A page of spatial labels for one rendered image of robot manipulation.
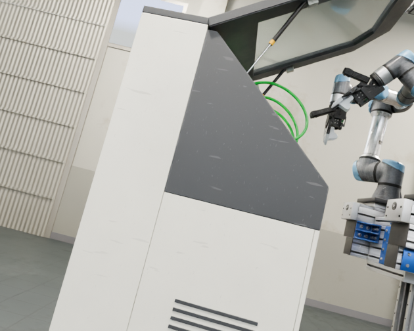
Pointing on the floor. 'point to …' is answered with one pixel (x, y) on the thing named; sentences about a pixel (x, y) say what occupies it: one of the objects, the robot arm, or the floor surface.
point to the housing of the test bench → (131, 174)
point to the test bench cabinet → (222, 270)
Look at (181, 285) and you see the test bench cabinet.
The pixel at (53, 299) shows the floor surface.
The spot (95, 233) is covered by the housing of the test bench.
